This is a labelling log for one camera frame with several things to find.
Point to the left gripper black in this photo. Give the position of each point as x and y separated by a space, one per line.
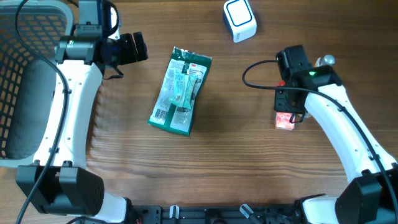
131 55

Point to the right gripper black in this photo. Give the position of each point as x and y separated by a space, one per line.
279 104

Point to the pink tissue pack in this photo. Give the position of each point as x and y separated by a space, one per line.
282 121

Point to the yellow liquid bottle silver cap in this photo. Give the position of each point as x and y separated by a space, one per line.
325 60

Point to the green 3M gloves package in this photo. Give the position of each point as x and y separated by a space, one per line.
167 116

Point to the red snack packet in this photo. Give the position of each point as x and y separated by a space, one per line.
281 83

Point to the light teal small packet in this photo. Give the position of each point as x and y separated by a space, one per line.
183 84

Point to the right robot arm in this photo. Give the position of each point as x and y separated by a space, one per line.
371 194

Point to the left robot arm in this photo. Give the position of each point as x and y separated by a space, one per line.
57 181

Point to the white barcode scanner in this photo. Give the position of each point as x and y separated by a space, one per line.
239 19

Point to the grey plastic mesh basket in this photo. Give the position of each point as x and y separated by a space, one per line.
28 83

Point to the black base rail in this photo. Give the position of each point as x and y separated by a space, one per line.
278 214

